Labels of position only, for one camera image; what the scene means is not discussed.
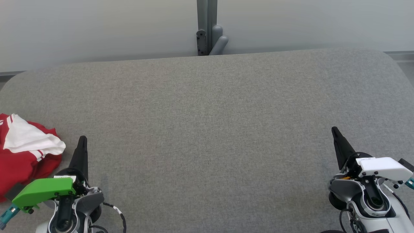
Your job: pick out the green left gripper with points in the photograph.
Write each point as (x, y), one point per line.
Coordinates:
(42, 191)

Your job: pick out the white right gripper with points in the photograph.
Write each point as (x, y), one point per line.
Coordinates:
(383, 168)

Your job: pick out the red white basketball jersey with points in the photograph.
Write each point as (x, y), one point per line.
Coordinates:
(22, 161)

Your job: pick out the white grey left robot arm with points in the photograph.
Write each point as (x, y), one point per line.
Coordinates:
(69, 213)

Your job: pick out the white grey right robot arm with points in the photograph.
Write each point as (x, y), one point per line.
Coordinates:
(368, 204)

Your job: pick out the grey fabric sofa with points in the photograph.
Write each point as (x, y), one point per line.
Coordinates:
(207, 129)

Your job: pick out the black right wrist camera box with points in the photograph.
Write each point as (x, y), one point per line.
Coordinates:
(407, 164)

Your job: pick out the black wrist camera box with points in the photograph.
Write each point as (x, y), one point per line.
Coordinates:
(14, 192)
(407, 164)

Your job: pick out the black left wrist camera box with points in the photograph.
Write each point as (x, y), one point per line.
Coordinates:
(14, 192)

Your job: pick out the teal right camera connector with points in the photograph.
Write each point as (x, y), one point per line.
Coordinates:
(410, 183)

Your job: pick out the teal camera connector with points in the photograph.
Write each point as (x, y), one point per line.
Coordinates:
(9, 213)
(410, 183)

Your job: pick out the teal left camera connector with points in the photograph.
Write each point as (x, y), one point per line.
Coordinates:
(9, 213)

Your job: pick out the grey metal partition post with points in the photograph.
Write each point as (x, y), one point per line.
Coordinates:
(207, 22)

